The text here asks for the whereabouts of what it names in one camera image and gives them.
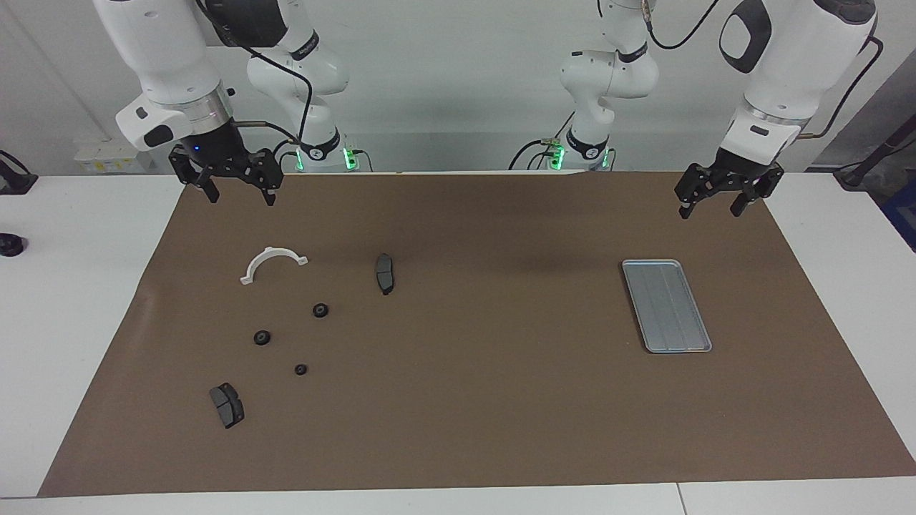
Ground silver metal tray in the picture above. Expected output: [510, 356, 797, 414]
[621, 259, 713, 354]

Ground white power strip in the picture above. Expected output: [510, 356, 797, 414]
[74, 139, 155, 175]

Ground black stand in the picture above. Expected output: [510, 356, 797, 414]
[834, 118, 916, 190]

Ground blue box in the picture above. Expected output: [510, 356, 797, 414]
[882, 187, 916, 252]

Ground black table clamp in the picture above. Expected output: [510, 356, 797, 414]
[0, 150, 38, 195]

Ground short dark brake pad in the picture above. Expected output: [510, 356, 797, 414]
[209, 383, 245, 430]

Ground brown table mat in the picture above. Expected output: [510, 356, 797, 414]
[37, 170, 916, 498]

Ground white curved plastic bracket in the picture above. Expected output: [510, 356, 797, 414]
[240, 246, 309, 285]

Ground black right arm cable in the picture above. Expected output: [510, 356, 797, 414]
[195, 0, 316, 155]

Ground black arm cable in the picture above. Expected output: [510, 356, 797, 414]
[640, 0, 885, 140]
[195, 0, 316, 155]

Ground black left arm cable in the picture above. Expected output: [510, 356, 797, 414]
[640, 0, 885, 140]

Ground black base cable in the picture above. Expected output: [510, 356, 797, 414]
[508, 111, 577, 171]

